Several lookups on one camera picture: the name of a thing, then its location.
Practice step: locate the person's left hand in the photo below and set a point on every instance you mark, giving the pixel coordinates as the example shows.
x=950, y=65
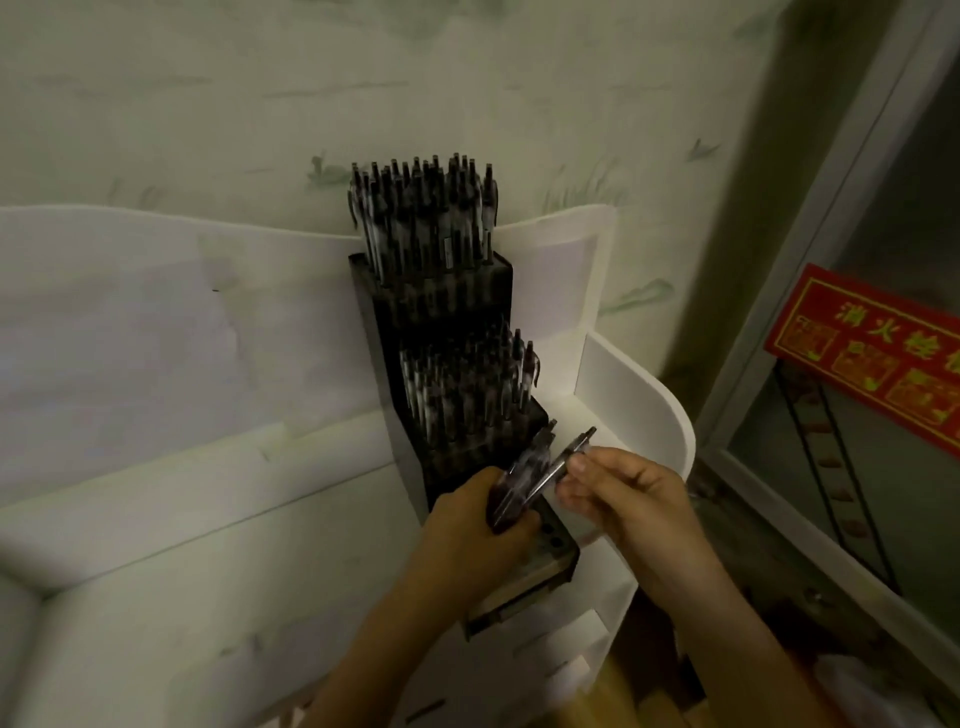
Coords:
x=465, y=555

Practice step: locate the person's right hand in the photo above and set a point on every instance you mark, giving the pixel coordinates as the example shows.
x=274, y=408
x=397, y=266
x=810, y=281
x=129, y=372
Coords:
x=652, y=525

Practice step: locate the bunch of black pens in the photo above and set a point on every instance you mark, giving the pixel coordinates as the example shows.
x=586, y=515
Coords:
x=517, y=480

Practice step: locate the black gel pen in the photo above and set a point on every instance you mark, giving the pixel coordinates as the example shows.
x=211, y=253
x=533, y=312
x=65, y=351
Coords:
x=562, y=461

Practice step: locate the black tiered pen holder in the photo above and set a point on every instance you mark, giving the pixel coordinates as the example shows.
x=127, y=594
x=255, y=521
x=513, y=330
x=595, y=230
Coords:
x=382, y=360

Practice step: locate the person's left forearm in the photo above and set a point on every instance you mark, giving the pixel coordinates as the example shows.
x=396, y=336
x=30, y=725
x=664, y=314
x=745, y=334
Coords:
x=367, y=667

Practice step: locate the person's right forearm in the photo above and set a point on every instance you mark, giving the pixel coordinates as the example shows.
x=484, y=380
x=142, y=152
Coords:
x=757, y=667

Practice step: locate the red sign plate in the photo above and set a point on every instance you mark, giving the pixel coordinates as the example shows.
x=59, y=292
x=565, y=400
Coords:
x=862, y=352

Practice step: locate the white curved-back shelf unit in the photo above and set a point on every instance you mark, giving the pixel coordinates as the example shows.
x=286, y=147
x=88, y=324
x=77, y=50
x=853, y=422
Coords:
x=187, y=562

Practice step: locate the dark glass cabinet door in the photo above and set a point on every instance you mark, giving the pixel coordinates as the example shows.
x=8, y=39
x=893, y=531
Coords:
x=900, y=225

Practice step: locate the grey door frame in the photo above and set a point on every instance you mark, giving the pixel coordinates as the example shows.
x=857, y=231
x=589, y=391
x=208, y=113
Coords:
x=787, y=285

